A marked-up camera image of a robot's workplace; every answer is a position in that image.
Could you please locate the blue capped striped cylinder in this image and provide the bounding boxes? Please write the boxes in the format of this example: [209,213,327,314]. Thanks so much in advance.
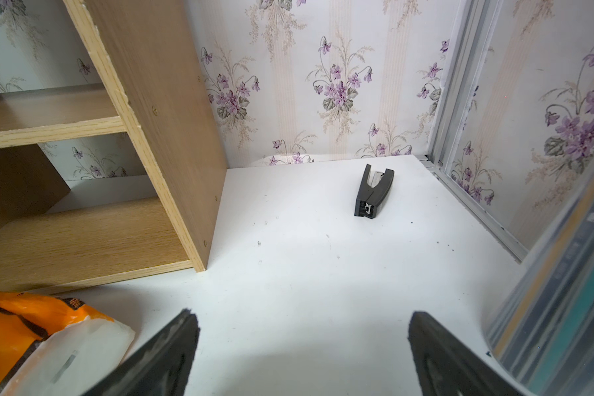
[485,174,594,395]

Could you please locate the wooden three-tier shelf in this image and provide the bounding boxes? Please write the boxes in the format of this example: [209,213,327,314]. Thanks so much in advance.
[0,1,227,293]

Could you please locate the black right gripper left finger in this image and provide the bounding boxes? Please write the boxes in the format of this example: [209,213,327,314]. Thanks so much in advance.
[85,309,200,395]

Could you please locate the black stapler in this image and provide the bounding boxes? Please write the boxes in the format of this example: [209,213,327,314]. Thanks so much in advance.
[354,164,395,219]

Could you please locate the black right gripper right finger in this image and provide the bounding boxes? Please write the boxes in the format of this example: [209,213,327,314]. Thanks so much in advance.
[409,311,521,396]

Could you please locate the bright orange tissue pack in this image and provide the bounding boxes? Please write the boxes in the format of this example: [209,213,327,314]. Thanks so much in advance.
[0,292,135,395]

